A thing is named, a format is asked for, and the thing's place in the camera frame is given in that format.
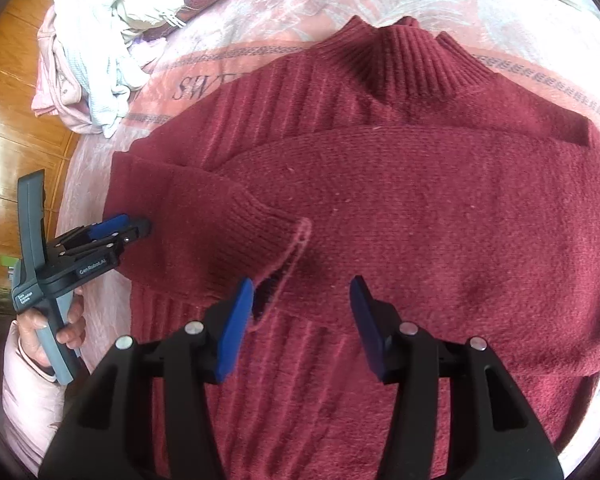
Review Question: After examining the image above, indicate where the pale blue white garment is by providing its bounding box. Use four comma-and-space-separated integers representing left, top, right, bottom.
53, 0, 180, 139

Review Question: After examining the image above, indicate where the pink garment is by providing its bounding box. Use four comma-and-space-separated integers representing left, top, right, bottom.
31, 6, 102, 134

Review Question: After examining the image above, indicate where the dark red knit sweater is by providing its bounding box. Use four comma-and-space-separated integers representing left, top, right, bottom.
105, 18, 600, 479

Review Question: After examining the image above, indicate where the cream zippered garment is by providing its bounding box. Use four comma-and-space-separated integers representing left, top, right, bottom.
111, 0, 185, 47

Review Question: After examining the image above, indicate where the pink floral blanket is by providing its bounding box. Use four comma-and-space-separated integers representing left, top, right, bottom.
54, 0, 600, 476

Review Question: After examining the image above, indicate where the person's left hand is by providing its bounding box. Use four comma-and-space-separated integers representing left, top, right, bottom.
14, 286, 88, 369

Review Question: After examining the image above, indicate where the pink sleeve forearm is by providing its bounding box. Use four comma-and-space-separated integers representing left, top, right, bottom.
2, 321, 67, 476

